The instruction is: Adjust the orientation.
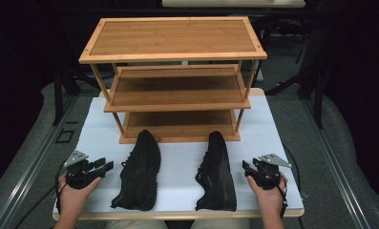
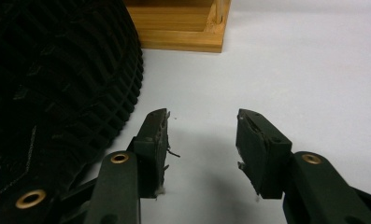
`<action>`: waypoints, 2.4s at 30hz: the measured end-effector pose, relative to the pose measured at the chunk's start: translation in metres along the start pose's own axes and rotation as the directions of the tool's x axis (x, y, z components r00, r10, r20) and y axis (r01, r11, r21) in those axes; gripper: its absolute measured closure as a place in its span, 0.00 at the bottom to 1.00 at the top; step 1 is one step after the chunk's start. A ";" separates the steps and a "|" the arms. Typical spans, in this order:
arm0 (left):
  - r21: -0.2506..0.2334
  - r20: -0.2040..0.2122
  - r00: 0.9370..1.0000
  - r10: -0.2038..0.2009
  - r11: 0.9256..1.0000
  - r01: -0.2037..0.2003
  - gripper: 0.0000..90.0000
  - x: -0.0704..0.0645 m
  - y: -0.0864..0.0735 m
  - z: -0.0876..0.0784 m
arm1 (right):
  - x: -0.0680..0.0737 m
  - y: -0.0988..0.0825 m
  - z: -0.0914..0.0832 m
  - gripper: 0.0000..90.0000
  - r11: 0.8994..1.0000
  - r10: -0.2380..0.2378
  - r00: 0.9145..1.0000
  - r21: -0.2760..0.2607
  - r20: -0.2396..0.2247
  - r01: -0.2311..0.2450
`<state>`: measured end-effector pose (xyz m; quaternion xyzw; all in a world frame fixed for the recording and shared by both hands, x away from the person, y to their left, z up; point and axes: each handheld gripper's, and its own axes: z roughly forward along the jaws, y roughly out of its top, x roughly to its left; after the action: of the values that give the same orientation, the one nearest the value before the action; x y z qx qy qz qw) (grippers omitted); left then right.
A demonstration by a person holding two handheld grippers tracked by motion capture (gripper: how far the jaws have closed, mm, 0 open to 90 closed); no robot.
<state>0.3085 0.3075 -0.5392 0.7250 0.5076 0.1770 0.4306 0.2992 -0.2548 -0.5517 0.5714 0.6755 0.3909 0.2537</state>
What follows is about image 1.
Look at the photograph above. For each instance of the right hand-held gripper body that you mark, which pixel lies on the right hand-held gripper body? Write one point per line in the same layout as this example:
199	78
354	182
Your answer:
268	176

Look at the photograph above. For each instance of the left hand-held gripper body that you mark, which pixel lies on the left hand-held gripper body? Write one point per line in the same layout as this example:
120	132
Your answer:
80	176

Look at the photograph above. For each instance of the black sneaker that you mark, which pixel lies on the black sneaker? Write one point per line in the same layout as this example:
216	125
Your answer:
139	178
217	178

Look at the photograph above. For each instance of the wooden three-tier shoe rack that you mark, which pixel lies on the wooden three-tier shoe rack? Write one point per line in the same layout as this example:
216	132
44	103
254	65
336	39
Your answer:
172	38

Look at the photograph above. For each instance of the person's left hand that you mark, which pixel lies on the person's left hand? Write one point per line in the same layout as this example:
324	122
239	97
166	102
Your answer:
72	198

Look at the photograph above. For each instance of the person's right hand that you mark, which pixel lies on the person's right hand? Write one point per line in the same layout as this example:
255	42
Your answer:
271	200

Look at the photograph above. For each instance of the person's left leg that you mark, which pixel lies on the person's left leg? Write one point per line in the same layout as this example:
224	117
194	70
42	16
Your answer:
136	224

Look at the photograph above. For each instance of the white table mat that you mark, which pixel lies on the white table mat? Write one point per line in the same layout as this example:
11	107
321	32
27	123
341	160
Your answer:
177	171

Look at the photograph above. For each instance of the black metal stand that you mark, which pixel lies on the black metal stand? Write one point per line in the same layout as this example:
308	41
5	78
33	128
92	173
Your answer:
318	105
58	98

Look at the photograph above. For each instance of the small wooden table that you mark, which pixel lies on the small wooden table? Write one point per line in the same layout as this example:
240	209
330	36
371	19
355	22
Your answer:
177	215

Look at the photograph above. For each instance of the black floor socket frame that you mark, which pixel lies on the black floor socket frame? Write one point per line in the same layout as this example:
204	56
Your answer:
57	136

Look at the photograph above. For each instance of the metal floor rail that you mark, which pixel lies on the metal floor rail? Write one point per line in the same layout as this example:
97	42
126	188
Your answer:
336	165
28	178

